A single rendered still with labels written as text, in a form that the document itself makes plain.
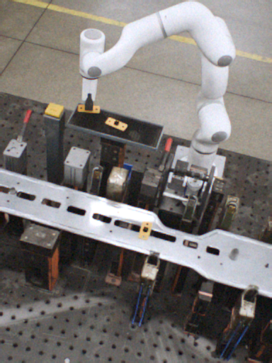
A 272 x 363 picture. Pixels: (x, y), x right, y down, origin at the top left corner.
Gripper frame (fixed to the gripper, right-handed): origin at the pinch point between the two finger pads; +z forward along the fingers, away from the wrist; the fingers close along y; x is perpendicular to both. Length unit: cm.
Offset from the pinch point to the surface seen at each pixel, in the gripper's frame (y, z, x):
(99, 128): 4.7, 8.1, 4.6
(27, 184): 22.4, 24.0, -21.8
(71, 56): -194, 124, -18
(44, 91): -150, 124, -36
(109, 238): 45, 24, 11
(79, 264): 39, 53, 0
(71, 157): 16.3, 13.1, -5.4
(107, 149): 5.5, 19.2, 8.4
